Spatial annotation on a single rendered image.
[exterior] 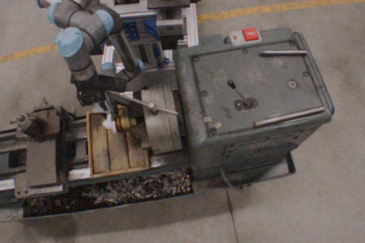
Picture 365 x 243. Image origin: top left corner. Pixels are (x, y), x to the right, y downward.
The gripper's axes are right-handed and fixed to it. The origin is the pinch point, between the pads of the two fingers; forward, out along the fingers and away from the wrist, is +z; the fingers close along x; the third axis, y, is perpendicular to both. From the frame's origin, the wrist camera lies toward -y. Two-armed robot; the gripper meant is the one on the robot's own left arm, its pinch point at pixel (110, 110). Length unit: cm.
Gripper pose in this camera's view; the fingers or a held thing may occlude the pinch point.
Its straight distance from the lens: 103.9
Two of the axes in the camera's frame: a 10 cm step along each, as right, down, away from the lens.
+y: -9.8, 1.8, -0.2
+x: 1.6, 7.8, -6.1
